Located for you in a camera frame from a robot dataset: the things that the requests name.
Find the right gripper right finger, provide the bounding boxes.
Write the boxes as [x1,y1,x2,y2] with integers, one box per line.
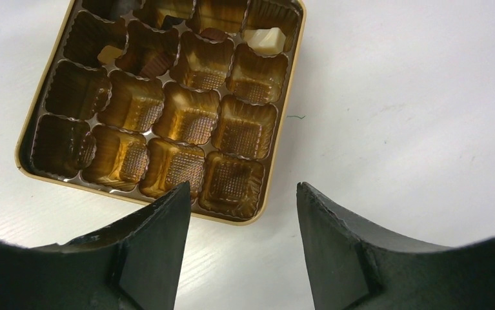
[296,182,495,309]

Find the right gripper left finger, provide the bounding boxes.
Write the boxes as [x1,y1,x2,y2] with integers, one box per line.
[0,182,191,309]

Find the gold chocolate box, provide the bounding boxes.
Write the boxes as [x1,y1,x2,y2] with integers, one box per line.
[15,1,306,225]

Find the brown ridged chocolate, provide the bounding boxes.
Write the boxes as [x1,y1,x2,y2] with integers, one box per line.
[138,52,175,79]

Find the tan chocolate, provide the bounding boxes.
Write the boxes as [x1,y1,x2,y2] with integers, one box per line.
[97,45,123,65]

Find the white chocolate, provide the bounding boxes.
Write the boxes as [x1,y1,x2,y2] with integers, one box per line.
[243,27,287,56]

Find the dark striped chocolate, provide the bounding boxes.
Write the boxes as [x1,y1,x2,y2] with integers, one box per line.
[107,0,142,20]

